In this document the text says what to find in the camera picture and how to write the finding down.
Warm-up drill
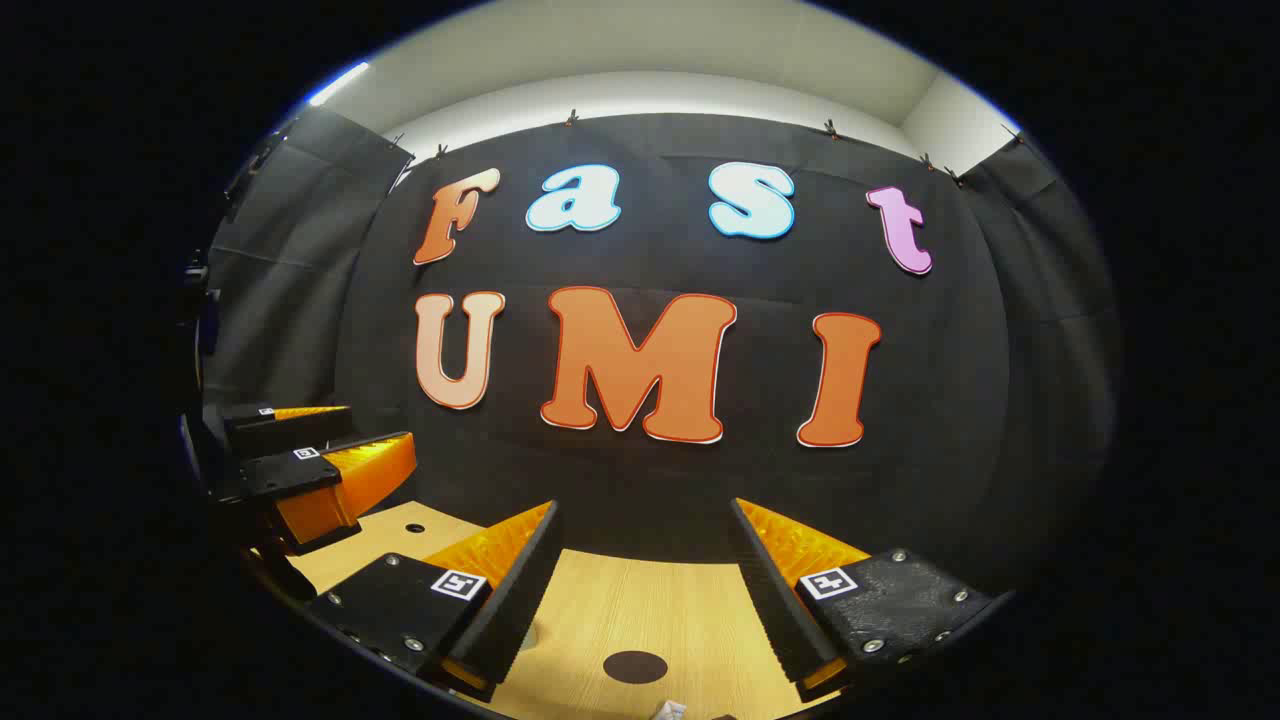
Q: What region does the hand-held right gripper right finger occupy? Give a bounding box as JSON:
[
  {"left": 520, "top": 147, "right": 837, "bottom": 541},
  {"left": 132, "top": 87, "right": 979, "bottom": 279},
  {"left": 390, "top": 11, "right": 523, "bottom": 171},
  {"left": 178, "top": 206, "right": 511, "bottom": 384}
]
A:
[{"left": 730, "top": 496, "right": 1017, "bottom": 704}]

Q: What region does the ceiling light strip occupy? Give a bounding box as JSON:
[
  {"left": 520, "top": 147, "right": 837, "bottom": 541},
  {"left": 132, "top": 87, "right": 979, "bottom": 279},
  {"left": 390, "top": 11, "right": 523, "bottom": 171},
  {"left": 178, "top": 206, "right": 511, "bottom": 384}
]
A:
[{"left": 305, "top": 60, "right": 371, "bottom": 109}]

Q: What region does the wooden desktop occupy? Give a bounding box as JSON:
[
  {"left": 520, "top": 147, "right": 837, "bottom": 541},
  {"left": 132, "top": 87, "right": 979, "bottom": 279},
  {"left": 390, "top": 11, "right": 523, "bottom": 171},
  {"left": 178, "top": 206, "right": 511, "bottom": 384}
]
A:
[{"left": 285, "top": 500, "right": 851, "bottom": 720}]

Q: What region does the dark round coaster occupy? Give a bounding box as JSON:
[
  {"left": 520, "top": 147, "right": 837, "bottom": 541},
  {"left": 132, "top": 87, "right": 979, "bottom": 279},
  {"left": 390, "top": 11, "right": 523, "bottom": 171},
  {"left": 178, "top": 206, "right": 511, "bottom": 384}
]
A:
[{"left": 603, "top": 650, "right": 669, "bottom": 686}]

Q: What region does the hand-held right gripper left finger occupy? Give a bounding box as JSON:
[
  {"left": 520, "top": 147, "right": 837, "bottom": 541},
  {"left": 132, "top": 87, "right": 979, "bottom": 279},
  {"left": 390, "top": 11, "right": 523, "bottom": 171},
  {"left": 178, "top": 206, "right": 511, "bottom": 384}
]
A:
[{"left": 303, "top": 498, "right": 564, "bottom": 703}]

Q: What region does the black backdrop cloth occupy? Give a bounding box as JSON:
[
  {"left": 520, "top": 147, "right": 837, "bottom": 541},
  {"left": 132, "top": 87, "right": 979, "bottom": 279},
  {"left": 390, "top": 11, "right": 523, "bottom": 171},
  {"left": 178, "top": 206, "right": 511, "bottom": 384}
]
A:
[{"left": 195, "top": 105, "right": 1121, "bottom": 601}]

